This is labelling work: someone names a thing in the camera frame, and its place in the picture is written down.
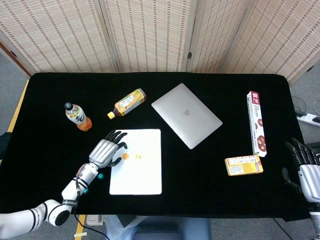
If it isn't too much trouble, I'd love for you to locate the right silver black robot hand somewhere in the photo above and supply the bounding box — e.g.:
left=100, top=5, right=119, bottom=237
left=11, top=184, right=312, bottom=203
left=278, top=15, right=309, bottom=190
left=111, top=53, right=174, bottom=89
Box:
left=281, top=137, right=320, bottom=203

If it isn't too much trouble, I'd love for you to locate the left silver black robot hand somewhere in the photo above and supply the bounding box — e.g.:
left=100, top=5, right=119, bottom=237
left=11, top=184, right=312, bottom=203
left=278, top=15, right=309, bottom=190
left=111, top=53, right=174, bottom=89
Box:
left=88, top=129, right=129, bottom=169

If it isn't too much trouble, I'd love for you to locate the white tablet board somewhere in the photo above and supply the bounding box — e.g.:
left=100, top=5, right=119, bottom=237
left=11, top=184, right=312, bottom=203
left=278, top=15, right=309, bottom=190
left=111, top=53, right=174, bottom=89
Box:
left=109, top=128, right=163, bottom=196

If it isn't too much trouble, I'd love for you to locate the orange drink bottle black cap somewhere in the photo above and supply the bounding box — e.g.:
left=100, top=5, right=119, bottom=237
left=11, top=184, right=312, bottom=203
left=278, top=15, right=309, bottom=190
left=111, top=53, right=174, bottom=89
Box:
left=64, top=101, right=93, bottom=132

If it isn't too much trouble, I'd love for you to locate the tea bottle yellow cap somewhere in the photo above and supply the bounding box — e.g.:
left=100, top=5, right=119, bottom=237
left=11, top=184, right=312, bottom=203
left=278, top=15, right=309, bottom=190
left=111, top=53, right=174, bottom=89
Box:
left=107, top=87, right=148, bottom=120

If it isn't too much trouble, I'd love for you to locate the white power strip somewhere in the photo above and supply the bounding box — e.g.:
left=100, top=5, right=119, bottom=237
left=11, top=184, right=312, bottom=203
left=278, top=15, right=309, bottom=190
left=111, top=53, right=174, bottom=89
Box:
left=296, top=112, right=320, bottom=128

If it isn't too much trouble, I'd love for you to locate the white floor socket box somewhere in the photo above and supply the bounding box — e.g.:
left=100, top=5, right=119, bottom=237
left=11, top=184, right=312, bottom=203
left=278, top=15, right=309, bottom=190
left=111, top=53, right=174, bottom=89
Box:
left=86, top=214, right=105, bottom=227

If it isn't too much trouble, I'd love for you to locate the small yellow cardboard box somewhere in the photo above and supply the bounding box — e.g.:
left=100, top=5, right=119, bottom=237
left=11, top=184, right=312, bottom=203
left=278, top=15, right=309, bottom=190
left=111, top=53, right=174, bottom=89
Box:
left=224, top=154, right=264, bottom=177

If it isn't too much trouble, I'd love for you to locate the yellow floor tape strip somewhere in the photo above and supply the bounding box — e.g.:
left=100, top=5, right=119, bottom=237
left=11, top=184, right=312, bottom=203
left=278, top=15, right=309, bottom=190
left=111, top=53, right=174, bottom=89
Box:
left=74, top=214, right=86, bottom=240

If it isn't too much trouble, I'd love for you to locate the long red white cookie box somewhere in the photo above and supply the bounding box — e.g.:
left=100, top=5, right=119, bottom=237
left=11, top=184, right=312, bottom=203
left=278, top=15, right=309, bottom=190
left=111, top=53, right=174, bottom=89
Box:
left=246, top=90, right=268, bottom=158

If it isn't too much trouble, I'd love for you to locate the silver closed laptop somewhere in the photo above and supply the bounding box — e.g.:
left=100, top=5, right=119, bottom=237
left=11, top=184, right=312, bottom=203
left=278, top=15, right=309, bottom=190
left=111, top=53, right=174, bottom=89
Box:
left=151, top=82, right=223, bottom=150

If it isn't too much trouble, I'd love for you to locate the black tablecloth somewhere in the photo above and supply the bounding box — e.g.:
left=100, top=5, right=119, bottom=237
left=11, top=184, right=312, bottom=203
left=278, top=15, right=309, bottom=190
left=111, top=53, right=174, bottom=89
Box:
left=0, top=72, right=312, bottom=222

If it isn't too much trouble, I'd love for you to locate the woven folding screen panel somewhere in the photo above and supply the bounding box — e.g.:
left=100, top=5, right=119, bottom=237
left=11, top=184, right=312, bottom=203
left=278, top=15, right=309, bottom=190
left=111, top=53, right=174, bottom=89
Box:
left=186, top=0, right=257, bottom=75
left=223, top=0, right=320, bottom=85
left=0, top=0, right=120, bottom=77
left=99, top=0, right=200, bottom=74

